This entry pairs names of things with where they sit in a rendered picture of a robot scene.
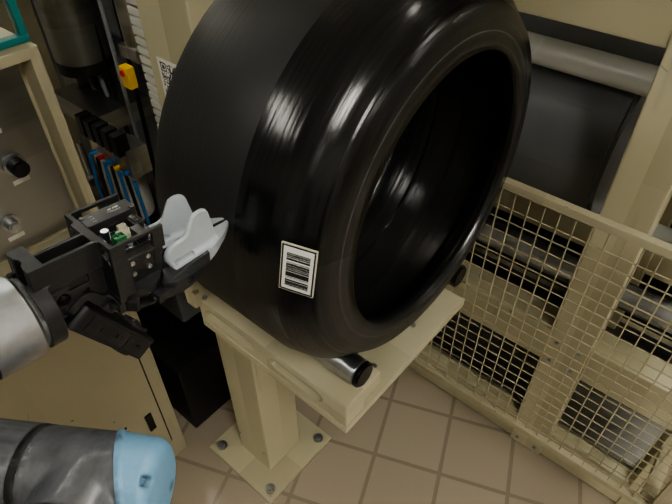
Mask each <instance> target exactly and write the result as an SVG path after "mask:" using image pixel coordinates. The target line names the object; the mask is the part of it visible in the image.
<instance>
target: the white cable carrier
mask: <svg viewBox="0 0 672 504"><path fill-rule="evenodd" d="M126 2H127V3H129V5H127V8H128V12H129V13H130V14H132V15H130V16H129V17H130V21H131V23H132V24H134V25H132V29H133V33H134V34H136V35H137V36H135V40H136V43H138V44H140V45H138V46H137V48H138V52H139V53H141V55H139V56H140V60H141V62H142V63H143V64H142V69H143V71H144V72H146V73H145V74H144V76H145V79H146V80H147V81H149V82H147V83H146V84H147V88H148V89H150V90H149V91H148V92H149V96H150V98H152V99H150V100H151V104H152V106H153V107H154V108H153V111H154V114H156V116H155V120H156V122H158V123H157V128H158V127H159V122H160V117H161V113H162V108H161V104H160V100H159V95H158V91H157V87H156V83H155V79H154V75H153V70H152V66H151V62H150V58H149V54H148V50H147V45H146V41H145V37H144V33H143V29H142V25H141V20H140V16H139V12H138V8H137V4H136V0H126ZM131 4H132V5H131Z"/></svg>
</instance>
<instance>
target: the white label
mask: <svg viewBox="0 0 672 504"><path fill-rule="evenodd" d="M318 253H319V251H316V250H312V249H309V248H306V247H303V246H299V245H296V244H293V243H289V242H286V241H282V245H281V259H280V274H279V288H282V289H285V290H288V291H291V292H295V293H298V294H301V295H304V296H307V297H310V298H313V296H314V287H315V279H316V270H317V261H318Z"/></svg>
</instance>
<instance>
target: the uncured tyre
mask: <svg viewBox="0 0 672 504"><path fill-rule="evenodd" d="M531 69H532V62H531V48H530V42H529V37H528V33H527V30H526V28H525V25H524V23H523V21H522V18H521V16H520V14H519V12H518V9H517V7H516V5H515V3H514V0H214V2H213V3H212V4H211V6H210V7H209V8H208V10H207V11H206V13H205V14H204V15H203V17H202V18H201V20H200V22H199V23H198V25H197V26H196V28H195V30H194V31H193V33H192V35H191V37H190V39H189V40H188V42H187V44H186V46H185V48H184V50H183V52H182V54H181V57H180V59H179V61H178V63H177V66H176V68H175V71H174V73H173V76H172V79H171V82H170V84H169V87H168V91H167V94H166V97H165V101H164V104H163V108H162V113H161V117H160V122H159V127H158V134H157V141H156V151H155V187H156V196H157V203H158V208H159V213H160V217H161V216H162V214H163V210H164V207H165V203H166V201H167V199H168V198H169V197H171V196H173V195H176V194H181V195H183V196H184V197H185V198H186V200H187V202H188V204H189V206H190V208H191V210H192V212H195V211H196V210H198V209H200V208H203V209H205V210H206V211H207V212H208V214H209V217H210V218H224V219H225V220H227V221H228V223H229V227H228V231H227V234H226V236H225V239H224V241H223V243H222V244H221V246H220V248H219V249H218V251H217V253H216V254H215V256H214V257H213V258H212V259H211V261H210V264H209V266H208V267H207V268H206V269H205V271H204V272H203V273H202V274H201V276H200V277H199V278H198V279H197V281H198V282H199V283H200V284H201V285H202V286H204V287H205V288H206V289H208V290H209V291H210V292H212V293H213V294H214V295H216V296H217V297H219V298H220V299H221V300H223V301H224V302H225V303H227V304H228V305H230V306H231V307H232V308H234V309H235V310H237V311H238V312H239V313H241V314H242V315H243V316H245V317H246V318H248V319H249V320H250V321H252V322H253V323H254V324H256V325H257V326H259V327H260V328H261V329H263V330H264V331H265V332H267V333H268V334H270V335H271V336H272V337H274V338H275V339H276V340H278V341H279V342H281V343H282V344H283V345H285V346H287V347H288V348H290V349H293V350H296V351H299V352H302V353H305V354H308V355H311V356H314V357H318V358H337V357H342V356H346V355H351V354H355V353H359V352H364V351H368V350H372V349H374V348H377V347H379V346H381V345H383V344H385V343H387V342H389V341H390V340H392V339H394V338H395V337H396V336H398V335H399V334H401V333H402V332H403V331H404V330H406V329H407V328H408V327H409V326H410V325H411V324H412V323H414V322H415V321H416V320H417V319H418V318H419V317H420V316H421V315H422V314H423V313H424V312H425V311H426V310H427V308H428V307H429V306H430V305H431V304H432V303H433V302H434V301H435V299H436V298H437V297H438V296H439V295H440V293H441V292H442V291H443V290H444V288H445V287H446V286H447V284H448V283H449V282H450V280H451V279H452V277H453V276H454V275H455V273H456V272H457V270H458V269H459V267H460V266H461V264H462V263H463V261H464V260H465V258H466V257H467V255H468V253H469V252H470V250H471V248H472V247H473V245H474V243H475V242H476V240H477V238H478V236H479V235H480V233H481V231H482V229H483V227H484V225H485V223H486V221H487V220H488V218H489V216H490V214H491V211H492V209H493V207H494V205H495V203H496V201H497V199H498V196H499V194H500V192H501V189H502V187H503V185H504V182H505V180H506V177H507V175H508V172H509V169H510V167H511V164H512V161H513V158H514V155H515V152H516V149H517V146H518V143H519V139H520V136H521V132H522V128H523V124H524V120H525V116H526V111H527V106H528V100H529V93H530V85H531ZM282 241H286V242H289V243H293V244H296V245H299V246H303V247H306V248H309V249H312V250H316V251H319V253H318V261H317V270H316V279H315V287H314V296H313V298H310V297H307V296H304V295H301V294H298V293H295V292H291V291H288V290H285V289H282V288H279V274H280V259H281V245H282Z"/></svg>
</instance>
